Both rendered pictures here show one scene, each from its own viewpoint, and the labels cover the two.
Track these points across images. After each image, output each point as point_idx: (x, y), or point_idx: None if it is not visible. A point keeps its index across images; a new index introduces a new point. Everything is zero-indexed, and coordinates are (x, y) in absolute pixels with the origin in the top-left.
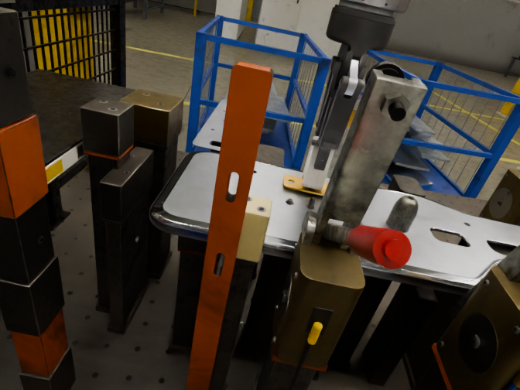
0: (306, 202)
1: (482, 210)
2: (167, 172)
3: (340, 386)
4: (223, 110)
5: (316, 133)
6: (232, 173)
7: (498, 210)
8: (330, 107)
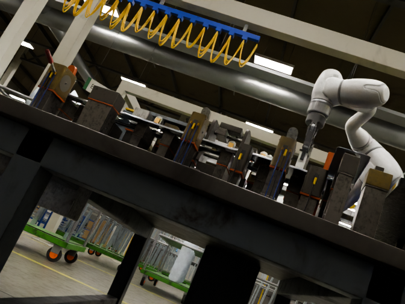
0: (298, 175)
1: (196, 137)
2: (358, 203)
3: None
4: (360, 163)
5: (307, 152)
6: (328, 182)
7: (201, 136)
8: (310, 145)
